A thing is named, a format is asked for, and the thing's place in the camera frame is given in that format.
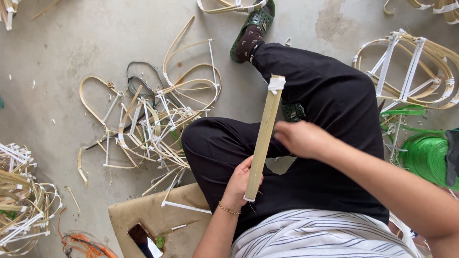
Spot person's left hand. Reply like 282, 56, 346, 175
222, 156, 264, 213

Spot person's right hand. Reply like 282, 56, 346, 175
273, 120, 336, 162

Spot bamboo strip bundle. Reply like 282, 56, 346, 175
243, 75, 286, 203

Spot green woven plastic sandal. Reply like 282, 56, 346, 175
229, 0, 276, 64
281, 102, 307, 123

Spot black trousers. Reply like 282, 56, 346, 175
181, 42, 390, 241

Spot dark patterned sock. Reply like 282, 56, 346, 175
235, 24, 266, 62

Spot white striped shirt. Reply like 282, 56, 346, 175
230, 209, 418, 258

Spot bamboo hoop with white ties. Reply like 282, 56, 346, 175
197, 0, 268, 14

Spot thin bamboo sliver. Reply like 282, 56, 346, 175
154, 219, 201, 239

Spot stack of bamboo hoop frames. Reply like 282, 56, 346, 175
352, 29, 459, 111

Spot dark rubber band loop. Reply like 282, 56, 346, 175
126, 61, 166, 108

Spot dark grey cloth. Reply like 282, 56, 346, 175
445, 128, 459, 188

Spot black smartphone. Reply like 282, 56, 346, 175
127, 223, 164, 258

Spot bamboo hoops with white binding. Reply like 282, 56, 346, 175
383, 0, 459, 25

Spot single thin bamboo stick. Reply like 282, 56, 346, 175
31, 0, 64, 21

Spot pile of bent bamboo frames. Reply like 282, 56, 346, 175
0, 143, 63, 257

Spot bundle of bamboo pieces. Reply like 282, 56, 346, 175
0, 0, 23, 31

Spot gold chain bracelet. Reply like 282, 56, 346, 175
218, 201, 242, 215

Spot white plastic strap piece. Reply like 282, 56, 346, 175
161, 200, 212, 215

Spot loose green plastic strap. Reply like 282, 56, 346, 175
379, 104, 426, 117

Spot heap of bamboo frame scraps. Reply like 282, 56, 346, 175
77, 15, 223, 197

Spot green plastic strap roll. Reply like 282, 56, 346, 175
399, 130, 459, 191

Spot orange wire bundle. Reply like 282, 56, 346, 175
58, 207, 120, 258

